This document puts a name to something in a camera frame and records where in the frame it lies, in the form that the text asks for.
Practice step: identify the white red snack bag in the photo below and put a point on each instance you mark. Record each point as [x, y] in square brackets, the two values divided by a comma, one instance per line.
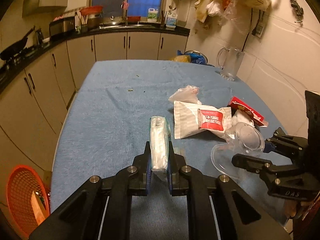
[191, 119]

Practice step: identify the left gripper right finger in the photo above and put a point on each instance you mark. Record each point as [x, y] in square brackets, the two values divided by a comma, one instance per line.
[171, 168]

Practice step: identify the white detergent jug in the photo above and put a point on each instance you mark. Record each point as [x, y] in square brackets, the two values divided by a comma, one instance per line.
[152, 16]

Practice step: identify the red colander bowl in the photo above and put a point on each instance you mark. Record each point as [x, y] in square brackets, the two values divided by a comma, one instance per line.
[92, 10]

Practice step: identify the blue tablecloth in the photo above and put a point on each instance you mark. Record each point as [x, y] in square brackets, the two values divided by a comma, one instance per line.
[108, 125]

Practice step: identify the red cardboard box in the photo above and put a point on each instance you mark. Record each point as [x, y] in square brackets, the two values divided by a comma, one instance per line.
[238, 105]

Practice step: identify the crumpled clear plastic bag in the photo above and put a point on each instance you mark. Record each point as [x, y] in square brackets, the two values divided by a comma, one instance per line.
[187, 94]

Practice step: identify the red plastic basket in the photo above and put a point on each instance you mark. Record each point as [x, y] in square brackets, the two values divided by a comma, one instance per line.
[23, 183]

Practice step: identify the clear plastic cup lid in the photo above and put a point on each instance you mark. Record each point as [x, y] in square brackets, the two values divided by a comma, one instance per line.
[240, 139]

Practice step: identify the clear tissue pack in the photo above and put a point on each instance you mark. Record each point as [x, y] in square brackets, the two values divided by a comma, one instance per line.
[160, 135]

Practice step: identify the hanging plastic bags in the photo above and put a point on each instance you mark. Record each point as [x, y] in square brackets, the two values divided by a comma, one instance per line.
[234, 11]

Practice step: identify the steel rice cooker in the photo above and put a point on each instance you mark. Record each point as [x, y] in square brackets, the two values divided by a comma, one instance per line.
[61, 26]

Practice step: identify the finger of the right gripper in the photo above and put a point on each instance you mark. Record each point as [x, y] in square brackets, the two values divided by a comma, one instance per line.
[255, 165]
[284, 144]

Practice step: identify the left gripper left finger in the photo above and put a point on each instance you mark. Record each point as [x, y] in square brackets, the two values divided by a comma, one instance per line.
[148, 167]

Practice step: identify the black frying pan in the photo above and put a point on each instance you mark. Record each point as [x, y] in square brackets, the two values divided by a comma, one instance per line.
[15, 48]

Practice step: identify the glass pitcher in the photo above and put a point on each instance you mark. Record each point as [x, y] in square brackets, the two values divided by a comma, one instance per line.
[232, 63]

